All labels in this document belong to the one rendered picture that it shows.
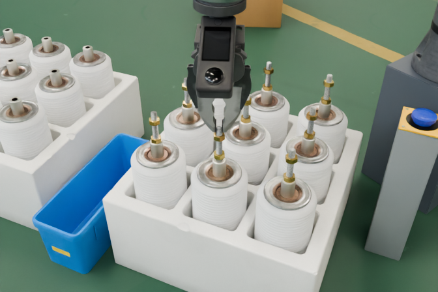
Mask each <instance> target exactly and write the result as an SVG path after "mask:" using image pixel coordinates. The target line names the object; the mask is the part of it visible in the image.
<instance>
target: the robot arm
mask: <svg viewBox="0 0 438 292"><path fill-rule="evenodd" d="M193 8H194V10H195V11H197V12H198V13H200V14H204V15H206V16H202V17H201V24H198V25H197V29H196V36H195V40H194V49H195V50H194V51H193V52H192V54H191V58H193V59H194V64H188V66H187V70H188V76H187V80H186V87H187V90H188V94H189V95H190V98H191V100H192V102H193V104H194V106H195V108H196V109H197V111H198V113H199V115H200V117H201V118H202V120H203V122H204V123H205V124H206V125H207V127H208V128H209V129H210V130H211V131H212V132H216V119H215V118H214V106H213V104H212V103H213V102H214V99H215V98H223V100H224V102H225V103H226V105H225V107H224V119H222V132H223V133H225V132H227V131H228V130H229V129H230V128H231V126H232V125H233V124H234V122H235V121H236V120H237V117H238V116H239V114H240V112H241V110H242V109H243V107H244V105H245V103H246V101H247V99H248V97H249V95H250V91H251V88H252V78H251V74H250V71H251V66H250V65H245V59H247V53H246V52H245V51H244V46H245V28H244V25H236V17H234V16H233V15H236V14H239V13H241V12H243V11H244V10H245V9H246V0H193ZM237 29H242V31H241V30H237ZM411 65H412V67H413V69H414V70H415V72H417V73H418V74H419V75H421V76H422V77H423V78H426V79H427V80H430V81H432V82H435V83H438V2H437V6H436V9H435V13H434V16H433V20H432V23H431V27H430V30H429V31H428V32H427V33H426V35H425V37H424V38H423V39H422V41H421V42H420V44H419V45H418V46H417V48H416V50H415V52H414V54H413V58H412V61H411Z"/></svg>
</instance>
